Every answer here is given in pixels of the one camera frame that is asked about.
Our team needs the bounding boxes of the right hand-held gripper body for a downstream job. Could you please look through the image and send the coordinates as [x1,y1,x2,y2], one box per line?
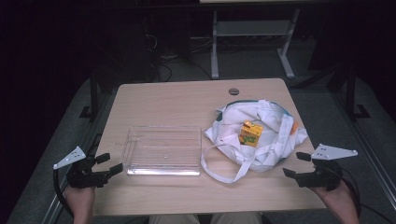
[294,143,359,191]

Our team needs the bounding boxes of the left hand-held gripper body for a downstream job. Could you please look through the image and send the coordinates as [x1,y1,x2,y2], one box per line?
[52,146,112,189]

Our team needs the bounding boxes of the white cloth tote bag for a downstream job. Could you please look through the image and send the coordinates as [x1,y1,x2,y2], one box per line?
[200,99,309,185]

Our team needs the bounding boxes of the clear plastic tray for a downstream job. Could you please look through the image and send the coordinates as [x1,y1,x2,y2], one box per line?
[120,125,203,176]

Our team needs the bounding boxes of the yellow drink carton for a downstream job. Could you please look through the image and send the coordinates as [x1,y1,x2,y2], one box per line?
[238,119,264,147]

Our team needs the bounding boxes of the person's left hand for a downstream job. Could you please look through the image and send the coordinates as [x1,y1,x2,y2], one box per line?
[64,186,96,206]

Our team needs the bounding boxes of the person's right hand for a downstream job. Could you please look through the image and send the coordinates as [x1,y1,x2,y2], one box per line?
[311,181,354,208]

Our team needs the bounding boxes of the black metal stand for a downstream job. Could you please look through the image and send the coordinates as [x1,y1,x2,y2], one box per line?
[78,71,104,120]
[344,62,372,120]

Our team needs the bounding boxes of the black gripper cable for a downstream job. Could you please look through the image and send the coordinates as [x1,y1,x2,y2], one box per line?
[340,175,363,218]
[52,168,75,218]

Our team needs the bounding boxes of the black floor cables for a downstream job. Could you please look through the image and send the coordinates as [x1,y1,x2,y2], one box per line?
[144,31,213,82]

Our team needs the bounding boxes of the white metal table frame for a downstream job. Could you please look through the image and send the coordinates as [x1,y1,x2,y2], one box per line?
[199,0,302,80]

